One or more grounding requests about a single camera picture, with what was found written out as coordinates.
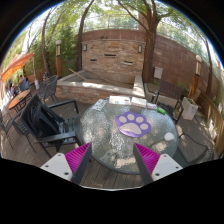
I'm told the small white packet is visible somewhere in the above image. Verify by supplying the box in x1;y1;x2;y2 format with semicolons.
147;103;157;110

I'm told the black chair right front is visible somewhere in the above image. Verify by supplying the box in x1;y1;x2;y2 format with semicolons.
173;133;213;168

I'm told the round wooden table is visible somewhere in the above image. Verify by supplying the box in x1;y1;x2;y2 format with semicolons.
8;89;32;112

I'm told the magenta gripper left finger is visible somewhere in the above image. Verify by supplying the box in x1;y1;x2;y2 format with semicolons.
41;143;92;185

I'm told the round glass patio table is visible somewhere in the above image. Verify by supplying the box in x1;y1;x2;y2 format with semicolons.
82;99;178;174

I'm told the white book on table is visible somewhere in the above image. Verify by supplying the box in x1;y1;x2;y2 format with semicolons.
109;96;131;105

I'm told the purple paw print mousepad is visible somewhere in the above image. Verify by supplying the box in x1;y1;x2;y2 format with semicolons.
115;111;151;137

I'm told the dark chair behind table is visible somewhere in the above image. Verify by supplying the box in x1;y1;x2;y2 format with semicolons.
151;80;184;123

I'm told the white box on table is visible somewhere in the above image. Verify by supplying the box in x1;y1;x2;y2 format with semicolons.
131;97;147;108

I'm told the stone fountain basin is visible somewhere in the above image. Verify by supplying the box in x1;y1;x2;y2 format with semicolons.
56;70;145;103

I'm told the black patio armchair left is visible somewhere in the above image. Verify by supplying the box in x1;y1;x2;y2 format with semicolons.
19;94;83;156

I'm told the orange patio umbrella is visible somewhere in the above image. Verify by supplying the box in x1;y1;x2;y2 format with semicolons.
1;53;34;82

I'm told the remote control grey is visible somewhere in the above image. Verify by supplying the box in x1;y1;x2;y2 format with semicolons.
93;99;107;111

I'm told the white planter box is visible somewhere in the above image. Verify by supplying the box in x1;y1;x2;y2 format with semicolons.
182;97;198;120

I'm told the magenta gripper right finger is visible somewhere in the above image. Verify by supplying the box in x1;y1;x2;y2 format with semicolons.
133;143;182;185

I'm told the metal mesh chair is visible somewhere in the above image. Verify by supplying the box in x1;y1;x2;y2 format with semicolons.
38;75;58;103

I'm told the green small object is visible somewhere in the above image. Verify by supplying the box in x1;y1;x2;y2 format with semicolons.
157;107;166;115

